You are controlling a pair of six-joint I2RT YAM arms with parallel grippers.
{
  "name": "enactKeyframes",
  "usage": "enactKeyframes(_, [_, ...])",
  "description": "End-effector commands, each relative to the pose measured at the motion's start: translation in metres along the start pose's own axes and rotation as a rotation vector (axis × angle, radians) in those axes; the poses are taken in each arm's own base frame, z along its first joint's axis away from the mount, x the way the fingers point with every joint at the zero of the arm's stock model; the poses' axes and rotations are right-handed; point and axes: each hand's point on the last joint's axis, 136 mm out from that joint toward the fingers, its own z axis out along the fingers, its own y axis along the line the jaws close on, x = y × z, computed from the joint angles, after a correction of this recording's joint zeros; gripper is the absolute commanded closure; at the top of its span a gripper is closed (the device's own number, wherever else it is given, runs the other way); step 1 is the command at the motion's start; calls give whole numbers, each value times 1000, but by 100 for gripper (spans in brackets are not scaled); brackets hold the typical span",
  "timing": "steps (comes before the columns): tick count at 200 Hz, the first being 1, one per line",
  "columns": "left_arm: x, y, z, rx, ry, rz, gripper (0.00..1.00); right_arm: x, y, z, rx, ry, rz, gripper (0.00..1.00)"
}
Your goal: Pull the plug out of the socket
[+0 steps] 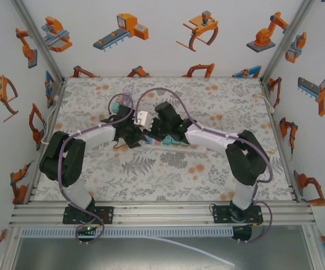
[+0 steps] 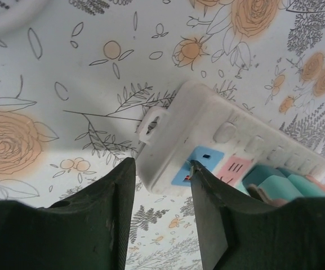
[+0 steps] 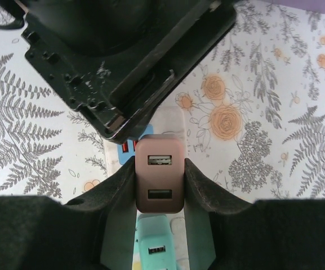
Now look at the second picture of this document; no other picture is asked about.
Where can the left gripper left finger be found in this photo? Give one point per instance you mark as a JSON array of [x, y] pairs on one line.
[[66, 233]]

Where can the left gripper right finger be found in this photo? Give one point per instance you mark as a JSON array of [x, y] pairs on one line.
[[263, 239]]

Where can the dusty pink brown cube plug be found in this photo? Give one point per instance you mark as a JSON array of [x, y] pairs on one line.
[[266, 195]]

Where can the salmon cube plug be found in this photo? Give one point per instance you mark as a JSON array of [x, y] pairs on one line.
[[322, 188]]

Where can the teal cube plug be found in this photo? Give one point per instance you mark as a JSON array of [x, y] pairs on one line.
[[263, 175], [300, 182]]

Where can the white power strip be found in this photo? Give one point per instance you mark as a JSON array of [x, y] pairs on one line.
[[196, 118]]

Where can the floral table mat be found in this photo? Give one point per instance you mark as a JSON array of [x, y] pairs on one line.
[[94, 70]]

